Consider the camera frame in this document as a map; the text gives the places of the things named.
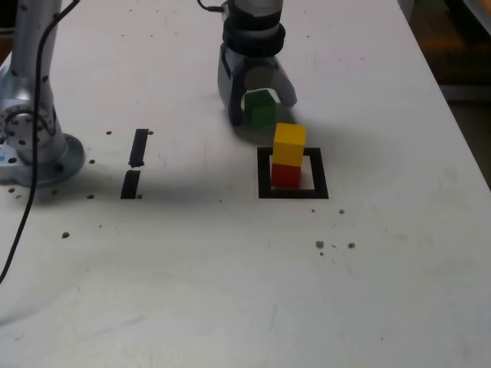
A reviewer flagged green cube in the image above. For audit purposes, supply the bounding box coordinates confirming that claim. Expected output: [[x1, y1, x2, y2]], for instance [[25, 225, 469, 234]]
[[244, 89, 278, 128]]

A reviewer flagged black tape square outline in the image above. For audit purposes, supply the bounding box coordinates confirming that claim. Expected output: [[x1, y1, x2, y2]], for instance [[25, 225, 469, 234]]
[[256, 146, 330, 200]]

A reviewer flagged red cube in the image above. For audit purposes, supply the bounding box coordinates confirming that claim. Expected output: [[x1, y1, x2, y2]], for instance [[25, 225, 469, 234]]
[[270, 163, 302, 189]]

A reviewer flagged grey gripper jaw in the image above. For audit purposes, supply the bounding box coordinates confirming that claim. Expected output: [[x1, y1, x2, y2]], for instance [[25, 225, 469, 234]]
[[244, 60, 299, 109], [217, 44, 251, 127]]

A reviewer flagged black tape strip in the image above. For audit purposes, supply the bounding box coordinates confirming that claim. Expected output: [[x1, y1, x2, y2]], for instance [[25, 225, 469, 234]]
[[120, 128, 150, 199]]

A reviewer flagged yellow cube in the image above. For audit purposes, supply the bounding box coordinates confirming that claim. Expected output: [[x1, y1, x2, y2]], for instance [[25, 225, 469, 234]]
[[272, 122, 308, 168]]

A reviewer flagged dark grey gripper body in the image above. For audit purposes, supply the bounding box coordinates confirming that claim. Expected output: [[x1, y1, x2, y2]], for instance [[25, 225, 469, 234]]
[[229, 52, 280, 71]]

